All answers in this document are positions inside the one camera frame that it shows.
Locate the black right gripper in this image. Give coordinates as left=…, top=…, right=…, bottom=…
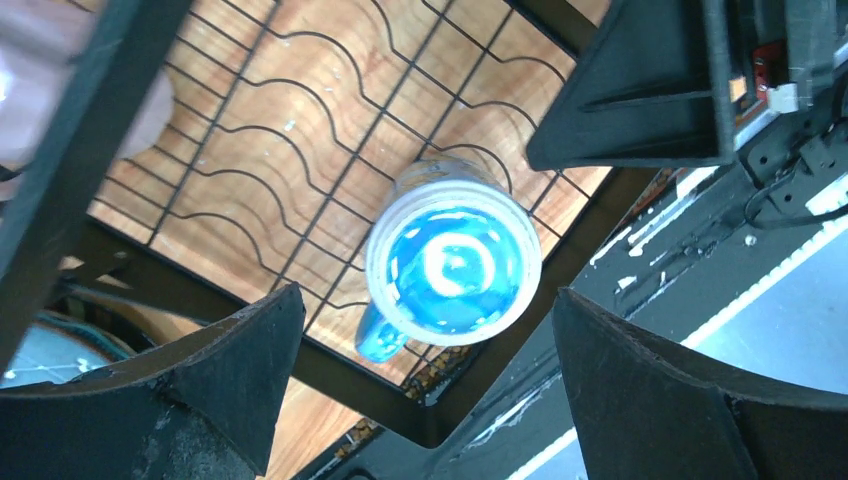
left=526, top=1, right=847, bottom=229

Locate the blue butterfly mug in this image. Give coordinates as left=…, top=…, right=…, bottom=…
left=355, top=154, right=542, bottom=363

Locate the blue-grey ceramic plate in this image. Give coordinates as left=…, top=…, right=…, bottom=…
left=1, top=312, right=135, bottom=389

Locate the pink ceramic mug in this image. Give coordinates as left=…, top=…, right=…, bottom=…
left=0, top=0, right=175, bottom=200

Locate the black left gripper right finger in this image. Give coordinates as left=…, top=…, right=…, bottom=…
left=551, top=288, right=847, bottom=479

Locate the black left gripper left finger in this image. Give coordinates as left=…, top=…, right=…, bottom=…
left=1, top=285, right=305, bottom=479

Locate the black wire dish rack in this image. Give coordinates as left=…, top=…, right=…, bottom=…
left=0, top=0, right=657, bottom=450

